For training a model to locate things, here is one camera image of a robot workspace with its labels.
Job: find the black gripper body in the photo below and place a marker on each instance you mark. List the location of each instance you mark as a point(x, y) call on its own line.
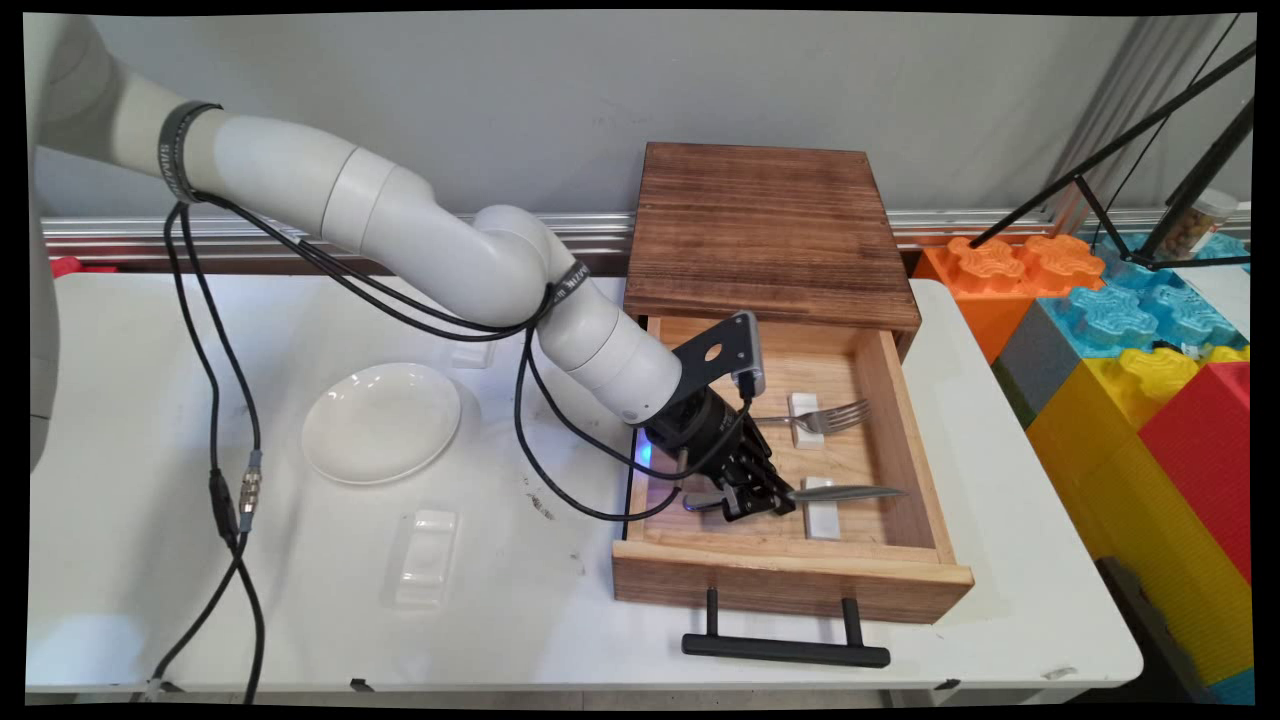
point(715, 430)

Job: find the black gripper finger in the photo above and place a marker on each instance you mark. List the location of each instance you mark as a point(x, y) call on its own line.
point(750, 508)
point(770, 478)

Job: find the silver table knife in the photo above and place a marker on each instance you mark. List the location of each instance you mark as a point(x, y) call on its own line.
point(850, 492)

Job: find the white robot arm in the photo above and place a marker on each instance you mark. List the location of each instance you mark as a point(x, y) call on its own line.
point(400, 220)

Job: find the white ceramic cutlery rest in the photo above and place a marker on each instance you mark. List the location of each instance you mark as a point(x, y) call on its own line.
point(428, 560)
point(470, 357)
point(806, 440)
point(823, 523)

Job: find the silver fork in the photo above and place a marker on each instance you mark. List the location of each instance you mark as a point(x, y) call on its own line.
point(840, 415)

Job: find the light wooden drawer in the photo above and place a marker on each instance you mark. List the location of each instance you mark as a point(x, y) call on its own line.
point(860, 580)

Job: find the dark wooden drawer cabinet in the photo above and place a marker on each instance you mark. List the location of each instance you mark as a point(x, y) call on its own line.
point(760, 230)

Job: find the grey toy block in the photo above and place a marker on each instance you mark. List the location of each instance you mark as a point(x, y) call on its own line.
point(1035, 360)

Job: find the orange toy block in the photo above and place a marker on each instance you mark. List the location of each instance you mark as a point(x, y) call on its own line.
point(990, 275)

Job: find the white round plate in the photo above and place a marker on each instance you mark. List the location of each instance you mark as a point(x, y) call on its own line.
point(385, 420)

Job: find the yellow toy block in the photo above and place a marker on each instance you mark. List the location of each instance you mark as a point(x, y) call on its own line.
point(1110, 470)

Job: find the blue toy block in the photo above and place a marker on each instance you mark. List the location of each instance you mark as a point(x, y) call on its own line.
point(1110, 320)
point(1225, 248)

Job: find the red toy block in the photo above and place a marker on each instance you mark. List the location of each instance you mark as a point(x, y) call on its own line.
point(1205, 450)

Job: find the clear snack jar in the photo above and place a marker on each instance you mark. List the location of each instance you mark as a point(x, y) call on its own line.
point(1190, 235)

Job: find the black tripod stand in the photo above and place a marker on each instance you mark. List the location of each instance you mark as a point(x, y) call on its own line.
point(1200, 176)

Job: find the small red object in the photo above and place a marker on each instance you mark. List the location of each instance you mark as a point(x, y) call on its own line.
point(78, 267)

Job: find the grey wrist camera black bracket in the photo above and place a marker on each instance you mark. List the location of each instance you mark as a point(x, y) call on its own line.
point(752, 350)

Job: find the aluminium wall rail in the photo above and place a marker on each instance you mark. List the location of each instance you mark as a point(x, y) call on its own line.
point(110, 235)

